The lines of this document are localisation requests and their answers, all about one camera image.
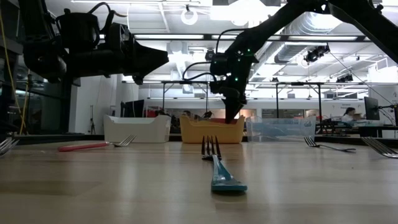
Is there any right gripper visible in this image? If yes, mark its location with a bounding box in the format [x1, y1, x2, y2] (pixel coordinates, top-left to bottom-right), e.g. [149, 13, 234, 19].
[210, 49, 255, 124]

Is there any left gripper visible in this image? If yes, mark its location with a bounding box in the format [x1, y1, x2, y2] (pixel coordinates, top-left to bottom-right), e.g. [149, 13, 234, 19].
[99, 39, 170, 86]

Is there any blue-handled fork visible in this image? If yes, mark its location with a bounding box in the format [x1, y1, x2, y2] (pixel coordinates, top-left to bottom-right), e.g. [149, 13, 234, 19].
[201, 135, 249, 193]
[303, 136, 357, 153]

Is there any red-handled fork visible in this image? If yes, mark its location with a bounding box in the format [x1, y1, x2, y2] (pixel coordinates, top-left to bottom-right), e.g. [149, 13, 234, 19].
[57, 134, 137, 153]

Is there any silver metal fork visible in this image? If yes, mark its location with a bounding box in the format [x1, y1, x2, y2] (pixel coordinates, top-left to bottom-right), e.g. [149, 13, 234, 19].
[361, 136, 398, 159]

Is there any orange plastic bin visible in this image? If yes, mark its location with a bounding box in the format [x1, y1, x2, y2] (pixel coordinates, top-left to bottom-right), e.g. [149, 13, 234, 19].
[179, 115, 246, 144]

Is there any black computer monitor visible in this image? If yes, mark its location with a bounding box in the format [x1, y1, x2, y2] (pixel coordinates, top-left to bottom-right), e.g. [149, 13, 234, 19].
[364, 96, 381, 121]
[120, 99, 146, 118]

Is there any clear plastic bin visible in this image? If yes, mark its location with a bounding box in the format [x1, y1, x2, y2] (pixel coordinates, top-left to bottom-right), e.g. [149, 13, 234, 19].
[245, 115, 317, 143]

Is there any white plastic bin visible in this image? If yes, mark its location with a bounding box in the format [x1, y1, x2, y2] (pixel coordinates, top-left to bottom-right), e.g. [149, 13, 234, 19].
[103, 114, 172, 144]

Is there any small black tripod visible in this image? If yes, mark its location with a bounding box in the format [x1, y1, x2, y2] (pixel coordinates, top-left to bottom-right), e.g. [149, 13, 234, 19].
[88, 105, 96, 135]

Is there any black ceiling spotlight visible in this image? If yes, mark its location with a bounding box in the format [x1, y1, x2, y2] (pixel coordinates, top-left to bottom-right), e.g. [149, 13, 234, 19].
[303, 45, 331, 64]
[335, 73, 354, 83]

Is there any dark background desk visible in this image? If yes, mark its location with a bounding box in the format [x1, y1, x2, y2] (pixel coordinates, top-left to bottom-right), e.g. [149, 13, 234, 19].
[320, 123, 398, 138]

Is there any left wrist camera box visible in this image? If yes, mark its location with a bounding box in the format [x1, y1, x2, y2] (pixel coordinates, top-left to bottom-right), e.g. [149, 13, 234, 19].
[107, 22, 133, 51]

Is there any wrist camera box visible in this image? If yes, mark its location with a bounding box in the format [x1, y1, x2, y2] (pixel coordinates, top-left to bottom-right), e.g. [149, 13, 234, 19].
[107, 22, 133, 51]
[210, 52, 233, 76]

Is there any black background table frame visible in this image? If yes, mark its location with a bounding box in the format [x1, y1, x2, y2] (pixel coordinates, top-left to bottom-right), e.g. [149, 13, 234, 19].
[161, 80, 209, 119]
[275, 81, 323, 125]

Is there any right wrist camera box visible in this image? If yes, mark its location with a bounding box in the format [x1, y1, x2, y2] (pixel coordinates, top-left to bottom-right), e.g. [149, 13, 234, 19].
[210, 52, 233, 76]

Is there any white ring light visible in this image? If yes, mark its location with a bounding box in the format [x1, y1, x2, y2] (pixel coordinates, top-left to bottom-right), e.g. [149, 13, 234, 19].
[180, 9, 199, 26]

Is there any black overhead frame bar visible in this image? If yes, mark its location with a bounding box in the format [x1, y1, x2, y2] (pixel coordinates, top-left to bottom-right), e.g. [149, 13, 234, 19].
[98, 32, 398, 43]

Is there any yellow cable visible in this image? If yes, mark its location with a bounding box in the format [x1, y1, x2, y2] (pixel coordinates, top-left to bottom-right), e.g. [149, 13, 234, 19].
[0, 12, 32, 135]

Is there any white-handled fork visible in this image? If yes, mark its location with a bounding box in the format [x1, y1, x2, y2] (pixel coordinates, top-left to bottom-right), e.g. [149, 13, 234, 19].
[0, 138, 20, 157]

